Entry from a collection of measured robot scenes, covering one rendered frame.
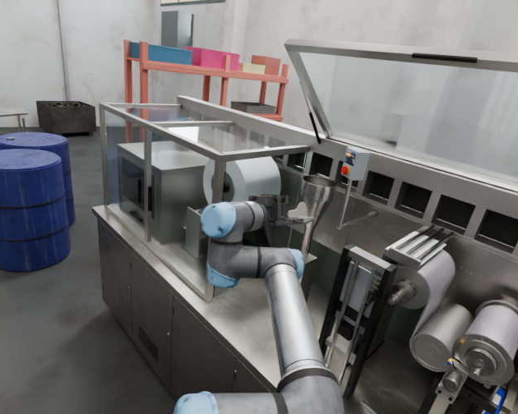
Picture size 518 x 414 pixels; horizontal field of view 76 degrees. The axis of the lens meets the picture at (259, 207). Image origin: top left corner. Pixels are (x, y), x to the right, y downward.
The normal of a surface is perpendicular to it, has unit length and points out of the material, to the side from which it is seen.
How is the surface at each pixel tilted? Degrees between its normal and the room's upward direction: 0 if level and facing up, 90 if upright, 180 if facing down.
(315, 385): 5
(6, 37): 90
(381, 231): 90
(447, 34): 90
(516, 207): 90
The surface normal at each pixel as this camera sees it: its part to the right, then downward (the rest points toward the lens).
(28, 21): 0.63, 0.38
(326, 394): 0.44, -0.81
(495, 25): -0.76, 0.16
